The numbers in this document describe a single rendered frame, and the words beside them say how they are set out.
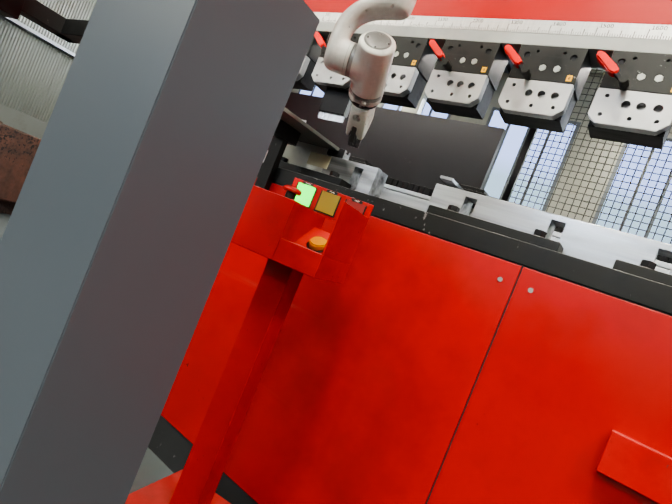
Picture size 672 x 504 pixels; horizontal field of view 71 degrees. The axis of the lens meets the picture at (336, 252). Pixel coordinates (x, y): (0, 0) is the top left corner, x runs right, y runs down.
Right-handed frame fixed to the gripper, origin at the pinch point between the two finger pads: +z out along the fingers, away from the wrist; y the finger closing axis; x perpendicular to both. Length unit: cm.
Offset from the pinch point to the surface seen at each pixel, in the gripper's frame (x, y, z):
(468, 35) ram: -18.0, 24.0, -24.5
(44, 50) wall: 722, 468, 579
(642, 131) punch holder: -57, -3, -35
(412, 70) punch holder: -7.8, 17.1, -14.4
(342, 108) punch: 8.2, 13.0, 3.4
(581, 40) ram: -41, 18, -36
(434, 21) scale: -8.3, 29.6, -21.4
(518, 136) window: -151, 495, 396
